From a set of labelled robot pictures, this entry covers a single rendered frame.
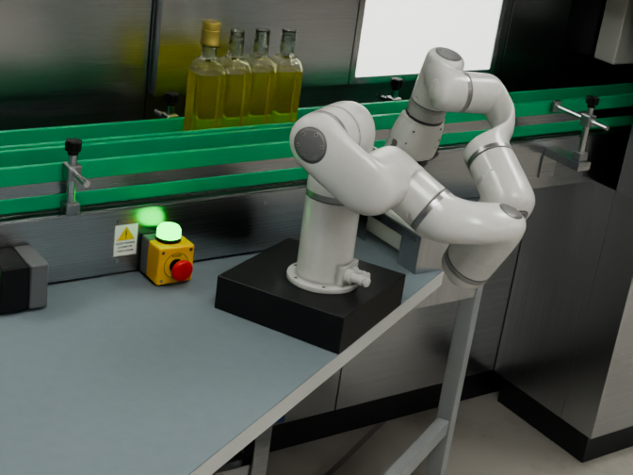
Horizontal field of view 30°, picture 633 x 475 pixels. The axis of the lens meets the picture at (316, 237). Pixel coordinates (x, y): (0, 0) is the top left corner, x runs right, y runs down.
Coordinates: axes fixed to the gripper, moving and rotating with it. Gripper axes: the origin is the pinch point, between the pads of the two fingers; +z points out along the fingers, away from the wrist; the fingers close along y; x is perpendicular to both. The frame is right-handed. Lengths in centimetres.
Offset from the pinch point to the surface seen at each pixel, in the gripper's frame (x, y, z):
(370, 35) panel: -34.5, -11.1, -12.1
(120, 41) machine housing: -37, 47, -11
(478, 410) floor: -6, -69, 93
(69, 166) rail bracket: -4, 70, -8
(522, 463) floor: 18, -63, 86
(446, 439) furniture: 14, -33, 72
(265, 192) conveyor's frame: -2.0, 30.4, 1.2
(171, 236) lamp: 4, 53, 3
